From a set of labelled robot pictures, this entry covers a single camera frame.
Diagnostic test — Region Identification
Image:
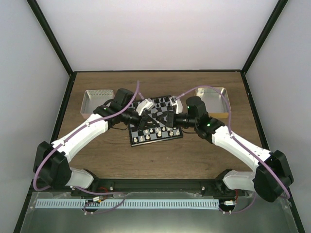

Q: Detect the light blue slotted cable duct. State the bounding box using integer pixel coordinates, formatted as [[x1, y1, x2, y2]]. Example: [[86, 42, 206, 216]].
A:
[[35, 199, 219, 210]]

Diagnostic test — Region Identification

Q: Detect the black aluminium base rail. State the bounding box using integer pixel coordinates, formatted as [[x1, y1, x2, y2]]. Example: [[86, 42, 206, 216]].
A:
[[31, 173, 289, 202]]

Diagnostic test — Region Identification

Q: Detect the black frame post left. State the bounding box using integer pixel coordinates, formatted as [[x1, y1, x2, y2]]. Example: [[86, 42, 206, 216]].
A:
[[26, 0, 73, 76]]

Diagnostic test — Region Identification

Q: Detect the pink metal tin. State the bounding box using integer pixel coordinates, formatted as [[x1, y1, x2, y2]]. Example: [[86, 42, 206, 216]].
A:
[[80, 89, 114, 119]]

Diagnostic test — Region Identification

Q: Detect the black frame post right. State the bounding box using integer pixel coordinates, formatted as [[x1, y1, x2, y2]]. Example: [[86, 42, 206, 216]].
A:
[[241, 0, 288, 76]]

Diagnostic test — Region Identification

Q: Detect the black and silver chessboard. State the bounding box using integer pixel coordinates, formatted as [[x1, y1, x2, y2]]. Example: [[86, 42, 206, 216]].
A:
[[128, 96, 183, 147]]

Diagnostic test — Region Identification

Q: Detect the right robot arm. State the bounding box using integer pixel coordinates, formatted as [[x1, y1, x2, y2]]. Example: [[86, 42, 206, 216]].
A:
[[156, 96, 294, 202]]

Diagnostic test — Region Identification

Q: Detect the row of black chess pieces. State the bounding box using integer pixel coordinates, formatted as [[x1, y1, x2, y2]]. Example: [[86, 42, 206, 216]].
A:
[[152, 96, 172, 112]]

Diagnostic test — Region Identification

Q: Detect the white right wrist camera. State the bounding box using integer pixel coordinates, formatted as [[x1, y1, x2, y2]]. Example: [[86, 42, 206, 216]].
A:
[[169, 96, 183, 114]]

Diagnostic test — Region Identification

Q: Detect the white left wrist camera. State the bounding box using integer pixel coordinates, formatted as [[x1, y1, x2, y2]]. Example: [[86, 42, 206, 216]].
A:
[[136, 99, 154, 116]]

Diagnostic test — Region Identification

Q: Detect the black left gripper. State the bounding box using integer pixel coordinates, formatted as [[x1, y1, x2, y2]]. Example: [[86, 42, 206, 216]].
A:
[[121, 108, 158, 131]]

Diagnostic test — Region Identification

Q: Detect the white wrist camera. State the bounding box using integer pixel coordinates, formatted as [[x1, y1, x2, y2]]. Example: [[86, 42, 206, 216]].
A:
[[169, 96, 183, 114], [136, 99, 154, 116]]

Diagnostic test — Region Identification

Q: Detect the black frame post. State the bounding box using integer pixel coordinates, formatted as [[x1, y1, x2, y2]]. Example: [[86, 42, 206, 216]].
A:
[[26, 0, 73, 76], [241, 0, 288, 76]]

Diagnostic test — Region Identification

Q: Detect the yellow metal tin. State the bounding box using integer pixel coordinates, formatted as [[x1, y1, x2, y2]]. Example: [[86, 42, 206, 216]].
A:
[[195, 87, 231, 119]]

